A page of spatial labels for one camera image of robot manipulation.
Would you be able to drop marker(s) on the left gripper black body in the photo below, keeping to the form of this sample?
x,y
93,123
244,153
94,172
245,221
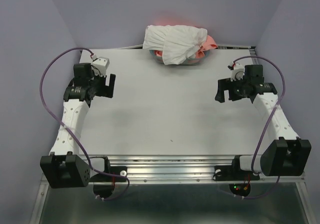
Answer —
x,y
98,82

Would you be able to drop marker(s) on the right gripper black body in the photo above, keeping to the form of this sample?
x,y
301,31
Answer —
x,y
238,88

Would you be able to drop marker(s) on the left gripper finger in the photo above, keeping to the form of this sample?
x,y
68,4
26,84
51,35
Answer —
x,y
105,92
112,79

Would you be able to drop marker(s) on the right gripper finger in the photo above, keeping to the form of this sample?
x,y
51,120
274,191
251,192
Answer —
x,y
228,95
220,96

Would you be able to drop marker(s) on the white pleated skirt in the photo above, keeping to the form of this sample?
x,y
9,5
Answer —
x,y
156,36

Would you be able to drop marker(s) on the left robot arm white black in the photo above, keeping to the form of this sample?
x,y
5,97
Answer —
x,y
63,168

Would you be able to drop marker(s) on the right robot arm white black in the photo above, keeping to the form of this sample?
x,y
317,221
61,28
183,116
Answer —
x,y
287,154

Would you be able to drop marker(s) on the grey fabric basket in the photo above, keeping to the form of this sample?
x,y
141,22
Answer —
x,y
194,59

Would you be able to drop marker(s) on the pink skirt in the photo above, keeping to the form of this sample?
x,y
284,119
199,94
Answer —
x,y
174,50

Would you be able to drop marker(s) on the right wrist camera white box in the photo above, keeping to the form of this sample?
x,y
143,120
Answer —
x,y
237,71

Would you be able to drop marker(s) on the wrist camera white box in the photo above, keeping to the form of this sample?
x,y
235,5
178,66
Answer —
x,y
237,71
101,64

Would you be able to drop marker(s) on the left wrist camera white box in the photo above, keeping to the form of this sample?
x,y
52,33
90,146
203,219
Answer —
x,y
101,64

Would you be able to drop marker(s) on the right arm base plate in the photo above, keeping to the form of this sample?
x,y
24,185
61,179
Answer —
x,y
240,185

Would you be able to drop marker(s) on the aluminium frame rail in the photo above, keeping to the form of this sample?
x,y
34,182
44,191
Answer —
x,y
166,133

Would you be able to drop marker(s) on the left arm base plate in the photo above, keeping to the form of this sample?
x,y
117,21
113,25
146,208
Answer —
x,y
110,175

